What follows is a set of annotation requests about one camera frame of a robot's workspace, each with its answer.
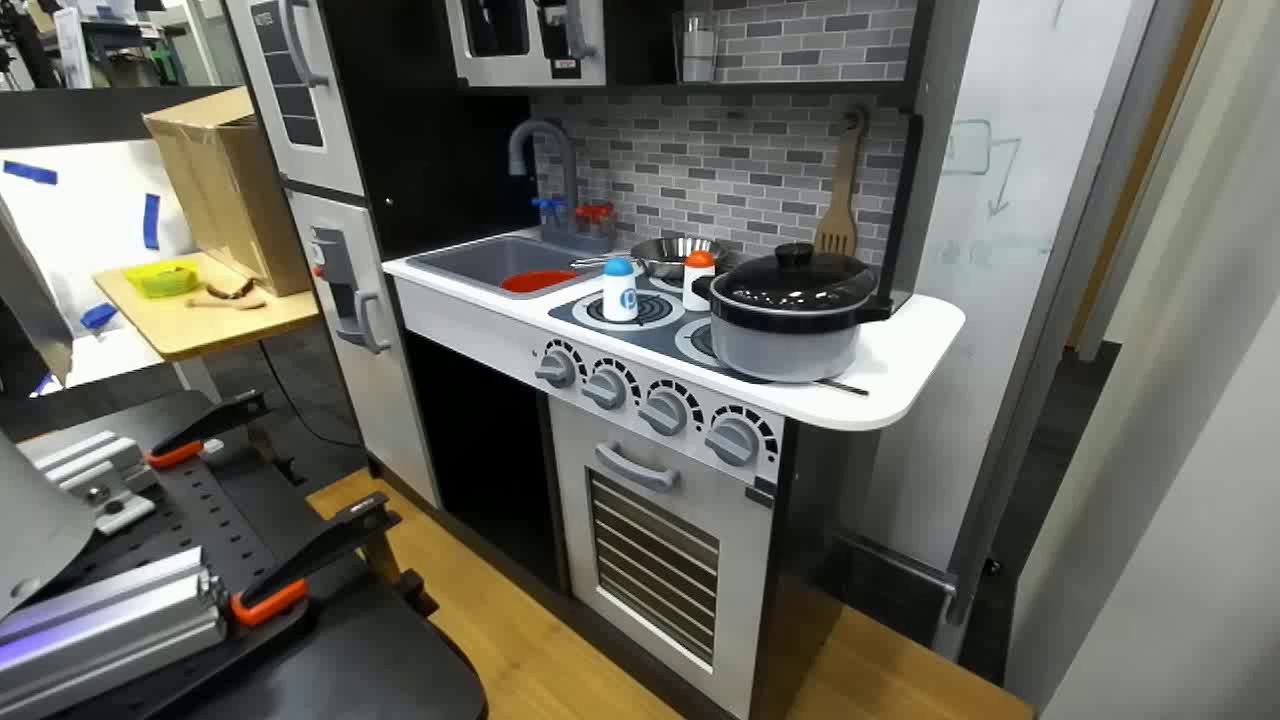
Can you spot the blue and white ball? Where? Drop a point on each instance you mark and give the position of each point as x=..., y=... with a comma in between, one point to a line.
x=621, y=295

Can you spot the grey stove knob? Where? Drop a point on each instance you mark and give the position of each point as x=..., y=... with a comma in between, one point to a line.
x=664, y=412
x=609, y=391
x=733, y=441
x=557, y=368

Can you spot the red and white pepper shaker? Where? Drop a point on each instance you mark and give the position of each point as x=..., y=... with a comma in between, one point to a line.
x=697, y=282

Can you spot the grey metal frying pan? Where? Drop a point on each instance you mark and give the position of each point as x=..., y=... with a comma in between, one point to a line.
x=659, y=254

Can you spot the red colander bowl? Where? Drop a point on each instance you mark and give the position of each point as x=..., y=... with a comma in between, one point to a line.
x=538, y=282

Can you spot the white oven door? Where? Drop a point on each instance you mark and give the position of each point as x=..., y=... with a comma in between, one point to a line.
x=572, y=535

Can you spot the grey toy faucet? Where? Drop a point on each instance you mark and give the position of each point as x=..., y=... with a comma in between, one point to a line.
x=565, y=174

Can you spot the white toy kitchen unit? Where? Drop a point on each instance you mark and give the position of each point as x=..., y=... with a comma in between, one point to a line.
x=881, y=350

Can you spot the wooden spatula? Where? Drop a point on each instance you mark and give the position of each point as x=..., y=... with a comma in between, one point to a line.
x=842, y=215

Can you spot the tall white fridge door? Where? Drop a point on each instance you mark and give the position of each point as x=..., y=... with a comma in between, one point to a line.
x=389, y=416

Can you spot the white toy microwave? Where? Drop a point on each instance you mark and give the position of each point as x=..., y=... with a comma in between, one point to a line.
x=524, y=74

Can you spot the black clamp with orange trigger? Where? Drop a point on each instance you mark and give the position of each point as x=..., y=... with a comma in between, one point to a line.
x=202, y=426
x=322, y=541

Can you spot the short white freezer door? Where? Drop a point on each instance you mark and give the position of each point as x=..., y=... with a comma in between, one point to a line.
x=337, y=141

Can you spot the black round tabletop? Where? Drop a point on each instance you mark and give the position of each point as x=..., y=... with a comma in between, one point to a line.
x=347, y=666

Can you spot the cardboard box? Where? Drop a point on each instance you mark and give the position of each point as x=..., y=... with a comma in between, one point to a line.
x=226, y=185

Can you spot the green plastic item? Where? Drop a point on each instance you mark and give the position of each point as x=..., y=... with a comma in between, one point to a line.
x=161, y=276

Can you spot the blue tape strip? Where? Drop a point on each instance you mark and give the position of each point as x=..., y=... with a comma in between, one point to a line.
x=99, y=317
x=29, y=171
x=150, y=220

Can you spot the silver metal block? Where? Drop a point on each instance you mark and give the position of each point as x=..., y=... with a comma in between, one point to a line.
x=86, y=467

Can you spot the white board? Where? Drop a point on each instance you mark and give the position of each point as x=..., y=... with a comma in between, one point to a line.
x=81, y=226

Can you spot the aluminium extrusion bar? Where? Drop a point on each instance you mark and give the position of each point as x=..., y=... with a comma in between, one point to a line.
x=107, y=627

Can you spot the grey sheet metal panel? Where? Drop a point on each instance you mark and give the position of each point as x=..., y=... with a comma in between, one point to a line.
x=32, y=535

